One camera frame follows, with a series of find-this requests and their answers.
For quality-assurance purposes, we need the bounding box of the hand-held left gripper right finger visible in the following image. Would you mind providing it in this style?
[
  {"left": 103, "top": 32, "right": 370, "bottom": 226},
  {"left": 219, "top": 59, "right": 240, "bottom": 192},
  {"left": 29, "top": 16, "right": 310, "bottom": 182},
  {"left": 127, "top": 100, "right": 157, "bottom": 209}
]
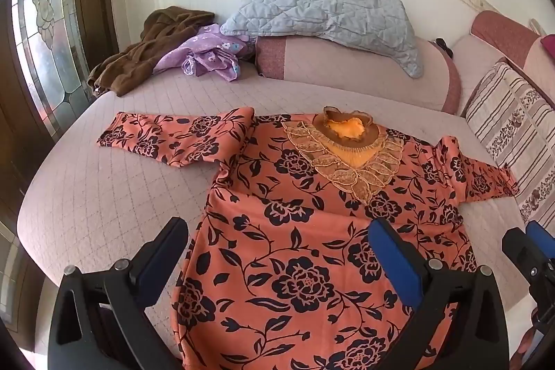
[{"left": 368, "top": 217, "right": 510, "bottom": 370}]

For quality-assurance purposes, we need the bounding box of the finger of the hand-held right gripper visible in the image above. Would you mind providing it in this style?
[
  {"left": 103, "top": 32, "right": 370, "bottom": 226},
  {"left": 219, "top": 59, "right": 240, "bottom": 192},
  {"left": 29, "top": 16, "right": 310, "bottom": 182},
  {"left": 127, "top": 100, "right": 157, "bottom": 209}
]
[
  {"left": 502, "top": 227, "right": 548, "bottom": 293},
  {"left": 526, "top": 220, "right": 555, "bottom": 267}
]

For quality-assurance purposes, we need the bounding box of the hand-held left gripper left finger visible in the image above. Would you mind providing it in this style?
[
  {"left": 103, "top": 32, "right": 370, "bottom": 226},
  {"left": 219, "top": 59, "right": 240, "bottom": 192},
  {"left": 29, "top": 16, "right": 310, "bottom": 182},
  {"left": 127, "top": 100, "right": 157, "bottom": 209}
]
[{"left": 47, "top": 216, "right": 190, "bottom": 370}]

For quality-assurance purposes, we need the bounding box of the orange black floral blouse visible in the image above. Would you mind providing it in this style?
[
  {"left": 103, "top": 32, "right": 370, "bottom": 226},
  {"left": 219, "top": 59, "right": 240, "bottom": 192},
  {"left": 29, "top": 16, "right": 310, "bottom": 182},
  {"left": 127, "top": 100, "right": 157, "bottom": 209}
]
[{"left": 96, "top": 106, "right": 520, "bottom": 370}]

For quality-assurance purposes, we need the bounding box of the striped floral cushion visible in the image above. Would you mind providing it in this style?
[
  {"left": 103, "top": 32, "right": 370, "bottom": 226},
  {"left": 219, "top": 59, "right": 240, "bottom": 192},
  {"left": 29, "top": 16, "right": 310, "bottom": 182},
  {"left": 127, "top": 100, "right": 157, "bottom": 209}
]
[{"left": 464, "top": 62, "right": 555, "bottom": 223}]

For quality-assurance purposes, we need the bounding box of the magenta plastic object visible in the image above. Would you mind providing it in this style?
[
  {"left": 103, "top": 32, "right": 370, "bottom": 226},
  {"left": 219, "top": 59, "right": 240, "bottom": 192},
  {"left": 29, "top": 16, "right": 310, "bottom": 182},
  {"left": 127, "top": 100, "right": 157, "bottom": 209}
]
[{"left": 540, "top": 34, "right": 555, "bottom": 64}]

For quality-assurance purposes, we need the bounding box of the pink maroon-edged bolster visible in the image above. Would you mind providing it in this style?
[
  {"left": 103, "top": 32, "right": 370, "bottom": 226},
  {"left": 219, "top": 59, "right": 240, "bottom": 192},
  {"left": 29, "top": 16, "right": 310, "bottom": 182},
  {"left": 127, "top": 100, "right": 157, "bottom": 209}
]
[{"left": 255, "top": 35, "right": 461, "bottom": 113}]

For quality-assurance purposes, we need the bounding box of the pink maroon-trimmed backrest cushion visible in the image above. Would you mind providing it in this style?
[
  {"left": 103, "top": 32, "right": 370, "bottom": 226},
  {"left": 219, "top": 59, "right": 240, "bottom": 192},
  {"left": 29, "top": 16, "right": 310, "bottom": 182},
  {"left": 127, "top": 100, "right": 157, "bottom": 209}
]
[{"left": 451, "top": 10, "right": 555, "bottom": 115}]

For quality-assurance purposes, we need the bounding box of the brown garment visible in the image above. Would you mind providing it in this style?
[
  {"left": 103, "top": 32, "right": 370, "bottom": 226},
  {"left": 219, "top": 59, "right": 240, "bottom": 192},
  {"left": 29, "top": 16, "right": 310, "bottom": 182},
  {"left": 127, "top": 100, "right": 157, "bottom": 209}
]
[{"left": 87, "top": 6, "right": 216, "bottom": 97}]

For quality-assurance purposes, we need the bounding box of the purple floral garment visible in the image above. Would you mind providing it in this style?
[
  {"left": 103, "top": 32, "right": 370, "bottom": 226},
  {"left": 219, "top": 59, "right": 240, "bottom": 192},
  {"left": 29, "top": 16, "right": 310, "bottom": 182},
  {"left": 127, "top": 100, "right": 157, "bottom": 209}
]
[{"left": 153, "top": 23, "right": 250, "bottom": 82}]

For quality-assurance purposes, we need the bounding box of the stained glass door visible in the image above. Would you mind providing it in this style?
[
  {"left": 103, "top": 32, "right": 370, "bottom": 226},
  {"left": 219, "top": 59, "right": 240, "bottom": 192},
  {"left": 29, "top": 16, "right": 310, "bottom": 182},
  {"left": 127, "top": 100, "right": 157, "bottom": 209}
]
[{"left": 11, "top": 0, "right": 94, "bottom": 137}]

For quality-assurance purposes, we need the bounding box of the grey quilted blanket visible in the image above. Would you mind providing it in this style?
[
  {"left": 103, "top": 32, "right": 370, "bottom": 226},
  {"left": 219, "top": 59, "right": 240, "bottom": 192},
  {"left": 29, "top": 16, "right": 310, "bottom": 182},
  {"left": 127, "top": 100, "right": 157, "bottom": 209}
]
[{"left": 220, "top": 0, "right": 425, "bottom": 79}]

